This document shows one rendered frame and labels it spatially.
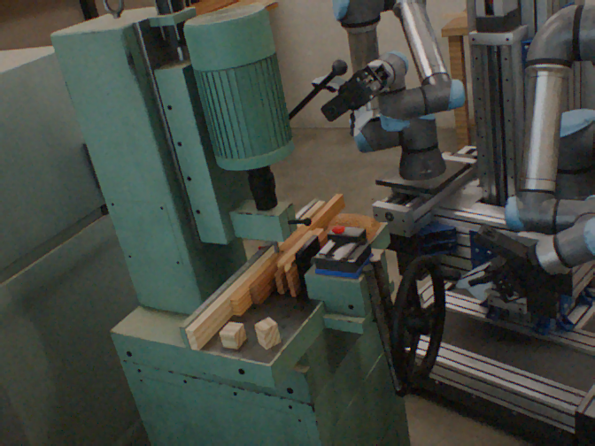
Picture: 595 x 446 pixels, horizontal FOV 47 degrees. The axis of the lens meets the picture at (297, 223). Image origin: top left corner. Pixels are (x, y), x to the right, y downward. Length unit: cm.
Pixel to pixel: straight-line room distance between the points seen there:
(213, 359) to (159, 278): 38
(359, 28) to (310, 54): 328
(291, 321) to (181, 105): 52
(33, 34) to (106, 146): 244
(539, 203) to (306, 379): 62
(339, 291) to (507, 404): 99
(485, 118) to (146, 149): 105
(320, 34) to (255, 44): 383
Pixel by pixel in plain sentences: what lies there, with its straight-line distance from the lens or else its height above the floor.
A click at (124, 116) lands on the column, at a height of 133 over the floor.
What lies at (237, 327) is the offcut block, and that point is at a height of 94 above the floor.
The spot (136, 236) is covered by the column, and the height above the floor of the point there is 102.
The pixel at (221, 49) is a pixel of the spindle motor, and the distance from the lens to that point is 137.
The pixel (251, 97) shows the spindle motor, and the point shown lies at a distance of 140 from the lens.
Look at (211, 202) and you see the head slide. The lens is 156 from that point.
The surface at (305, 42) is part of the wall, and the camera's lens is 527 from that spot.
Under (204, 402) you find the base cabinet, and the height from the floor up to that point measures 64.
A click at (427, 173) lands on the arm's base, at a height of 84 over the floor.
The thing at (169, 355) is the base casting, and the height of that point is 76.
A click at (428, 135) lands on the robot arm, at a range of 217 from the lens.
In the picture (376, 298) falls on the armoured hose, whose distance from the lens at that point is 147.
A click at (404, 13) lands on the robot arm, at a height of 135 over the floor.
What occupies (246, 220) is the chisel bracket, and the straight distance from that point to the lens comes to 157.
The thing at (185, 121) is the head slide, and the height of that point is 130.
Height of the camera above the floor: 170
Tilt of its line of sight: 26 degrees down
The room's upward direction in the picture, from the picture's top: 12 degrees counter-clockwise
